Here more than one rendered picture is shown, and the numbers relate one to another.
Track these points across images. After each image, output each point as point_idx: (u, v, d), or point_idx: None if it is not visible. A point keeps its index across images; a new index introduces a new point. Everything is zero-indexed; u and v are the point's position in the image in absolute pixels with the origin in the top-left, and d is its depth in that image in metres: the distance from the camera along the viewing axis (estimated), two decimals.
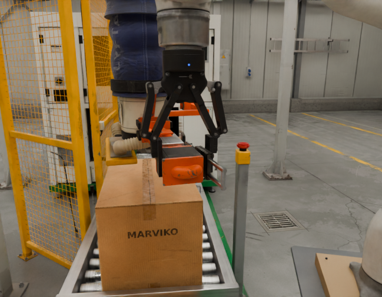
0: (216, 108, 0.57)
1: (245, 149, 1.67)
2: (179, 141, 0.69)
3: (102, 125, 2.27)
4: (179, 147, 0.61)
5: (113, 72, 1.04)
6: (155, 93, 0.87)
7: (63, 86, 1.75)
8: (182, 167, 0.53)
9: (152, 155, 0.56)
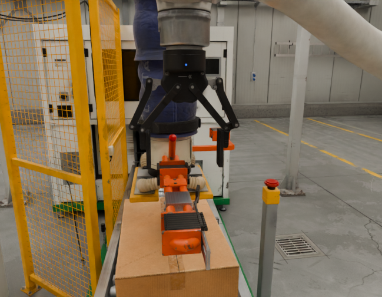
0: (222, 104, 0.56)
1: (275, 188, 1.50)
2: (188, 200, 0.72)
3: (111, 151, 2.11)
4: (183, 212, 0.65)
5: (143, 113, 1.09)
6: (173, 141, 0.92)
7: (72, 116, 1.59)
8: (179, 240, 0.57)
9: (140, 147, 0.57)
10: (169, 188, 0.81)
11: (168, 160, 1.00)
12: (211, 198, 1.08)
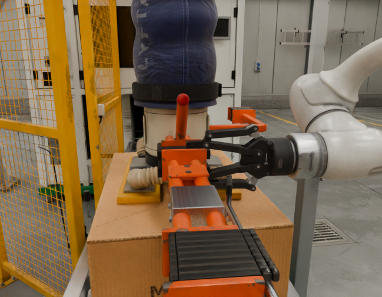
0: (232, 134, 0.59)
1: None
2: (215, 203, 0.37)
3: (100, 109, 1.71)
4: (211, 229, 0.29)
5: (138, 72, 0.74)
6: (185, 106, 0.56)
7: (44, 45, 1.19)
8: None
9: None
10: (177, 180, 0.46)
11: (175, 139, 0.65)
12: (239, 199, 0.72)
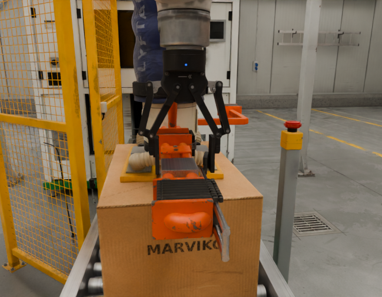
0: (218, 108, 0.56)
1: (296, 130, 1.25)
2: (192, 167, 0.52)
3: (103, 106, 1.86)
4: (185, 178, 0.44)
5: (138, 73, 0.88)
6: None
7: (54, 49, 1.34)
8: (179, 215, 0.36)
9: (149, 153, 0.57)
10: (167, 155, 0.61)
11: None
12: (221, 178, 0.87)
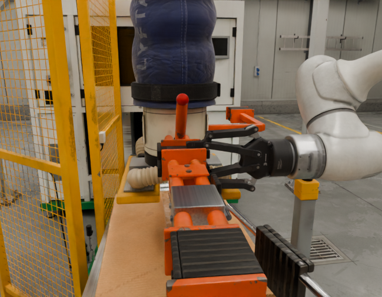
0: (232, 135, 0.60)
1: (312, 179, 1.15)
2: (216, 201, 0.37)
3: (102, 137, 1.75)
4: (213, 228, 0.29)
5: (137, 72, 0.74)
6: (185, 106, 0.56)
7: (47, 87, 1.23)
8: None
9: None
10: (178, 179, 0.46)
11: None
12: (238, 198, 0.73)
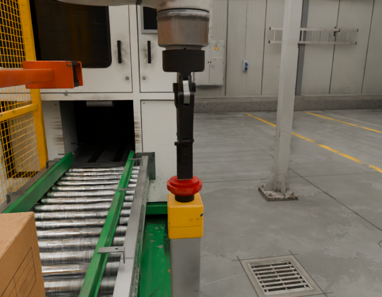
0: (181, 115, 0.53)
1: (191, 198, 0.60)
2: None
3: None
4: None
5: None
6: None
7: None
8: None
9: None
10: None
11: None
12: None
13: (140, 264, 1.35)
